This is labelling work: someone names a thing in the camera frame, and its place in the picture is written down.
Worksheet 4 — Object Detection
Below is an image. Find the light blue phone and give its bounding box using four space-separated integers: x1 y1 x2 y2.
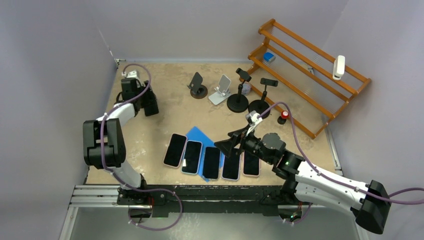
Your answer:
181 140 203 175

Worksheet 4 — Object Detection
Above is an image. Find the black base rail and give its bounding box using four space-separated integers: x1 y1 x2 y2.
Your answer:
68 183 329 220

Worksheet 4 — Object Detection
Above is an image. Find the black folding phone stand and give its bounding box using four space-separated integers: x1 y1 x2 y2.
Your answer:
143 98 159 117

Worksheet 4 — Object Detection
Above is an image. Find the brown round phone stand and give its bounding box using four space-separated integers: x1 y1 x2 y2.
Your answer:
187 72 208 99

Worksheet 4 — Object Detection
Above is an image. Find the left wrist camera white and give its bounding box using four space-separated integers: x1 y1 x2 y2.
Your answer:
122 70 140 80

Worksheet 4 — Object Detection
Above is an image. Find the black round phone stand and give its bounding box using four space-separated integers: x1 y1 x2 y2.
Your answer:
248 78 278 119
226 68 252 113

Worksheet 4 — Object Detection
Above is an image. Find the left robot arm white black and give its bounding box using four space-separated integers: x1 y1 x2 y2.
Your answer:
82 77 159 205

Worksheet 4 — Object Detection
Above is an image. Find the orange wooden rack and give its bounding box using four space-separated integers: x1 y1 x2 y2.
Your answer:
248 18 371 139

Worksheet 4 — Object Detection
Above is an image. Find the silver phone stand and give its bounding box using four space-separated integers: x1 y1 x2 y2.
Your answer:
208 74 232 106

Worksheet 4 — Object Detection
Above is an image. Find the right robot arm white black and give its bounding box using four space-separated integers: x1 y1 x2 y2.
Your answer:
214 129 391 235

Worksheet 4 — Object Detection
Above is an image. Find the blue white eraser block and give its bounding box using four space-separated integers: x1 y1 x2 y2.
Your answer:
262 52 276 64

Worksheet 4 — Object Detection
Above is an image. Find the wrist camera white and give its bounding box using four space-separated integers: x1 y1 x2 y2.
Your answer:
245 110 263 136
122 70 140 80

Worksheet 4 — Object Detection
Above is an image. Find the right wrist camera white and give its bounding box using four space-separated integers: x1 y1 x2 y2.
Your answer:
245 110 263 136

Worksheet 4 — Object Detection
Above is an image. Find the red black knob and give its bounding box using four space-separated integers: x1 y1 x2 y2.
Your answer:
277 110 290 125

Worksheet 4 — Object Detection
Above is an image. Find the pink phone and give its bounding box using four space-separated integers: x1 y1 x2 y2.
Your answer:
242 151 260 177
163 133 188 168

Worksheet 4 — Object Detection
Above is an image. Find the blue mat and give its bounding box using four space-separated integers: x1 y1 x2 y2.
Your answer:
186 126 224 182

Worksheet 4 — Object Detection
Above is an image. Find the white stapler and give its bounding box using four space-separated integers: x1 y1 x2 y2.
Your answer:
332 55 346 81

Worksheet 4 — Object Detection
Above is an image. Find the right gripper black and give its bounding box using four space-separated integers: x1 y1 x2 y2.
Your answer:
214 124 274 165

